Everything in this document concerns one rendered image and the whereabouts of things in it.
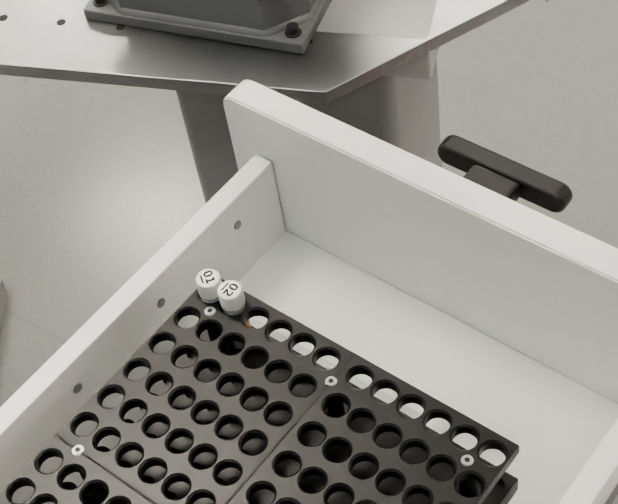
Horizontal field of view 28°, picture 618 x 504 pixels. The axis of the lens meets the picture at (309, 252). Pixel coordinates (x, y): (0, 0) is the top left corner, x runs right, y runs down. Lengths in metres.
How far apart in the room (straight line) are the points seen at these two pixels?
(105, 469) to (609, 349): 0.24
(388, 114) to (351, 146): 0.43
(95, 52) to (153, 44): 0.04
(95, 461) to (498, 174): 0.24
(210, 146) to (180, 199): 0.77
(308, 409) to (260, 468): 0.04
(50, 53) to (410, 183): 0.45
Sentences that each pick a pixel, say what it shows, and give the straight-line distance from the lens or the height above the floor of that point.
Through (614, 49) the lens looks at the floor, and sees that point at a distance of 2.08.
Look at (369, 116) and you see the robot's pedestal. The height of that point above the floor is 0.64.
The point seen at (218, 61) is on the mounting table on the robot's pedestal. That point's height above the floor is 0.76.
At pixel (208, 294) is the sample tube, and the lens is 0.61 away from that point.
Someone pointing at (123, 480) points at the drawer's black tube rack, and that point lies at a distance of 0.57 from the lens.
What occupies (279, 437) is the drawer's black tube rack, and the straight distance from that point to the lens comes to 0.56.
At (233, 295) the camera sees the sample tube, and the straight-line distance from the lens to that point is 0.60.
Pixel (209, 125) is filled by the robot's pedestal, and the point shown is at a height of 0.61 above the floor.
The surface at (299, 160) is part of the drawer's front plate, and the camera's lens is 0.66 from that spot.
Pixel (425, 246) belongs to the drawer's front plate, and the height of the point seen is 0.89.
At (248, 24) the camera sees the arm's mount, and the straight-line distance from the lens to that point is 0.94.
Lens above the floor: 1.38
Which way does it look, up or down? 50 degrees down
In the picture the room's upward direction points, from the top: 10 degrees counter-clockwise
